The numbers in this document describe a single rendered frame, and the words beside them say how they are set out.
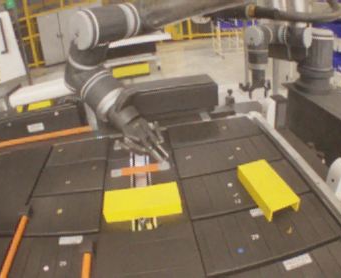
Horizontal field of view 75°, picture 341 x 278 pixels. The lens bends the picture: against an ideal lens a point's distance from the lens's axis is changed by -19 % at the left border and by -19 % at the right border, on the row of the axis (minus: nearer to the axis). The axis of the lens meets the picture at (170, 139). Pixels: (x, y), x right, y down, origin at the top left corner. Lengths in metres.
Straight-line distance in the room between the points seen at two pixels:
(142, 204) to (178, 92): 0.49
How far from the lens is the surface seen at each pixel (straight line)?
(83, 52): 0.69
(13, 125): 1.08
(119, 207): 0.56
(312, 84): 1.54
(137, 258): 0.48
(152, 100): 0.94
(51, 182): 0.74
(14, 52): 3.30
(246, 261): 0.47
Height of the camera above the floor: 1.39
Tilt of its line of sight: 28 degrees down
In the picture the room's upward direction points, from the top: 7 degrees counter-clockwise
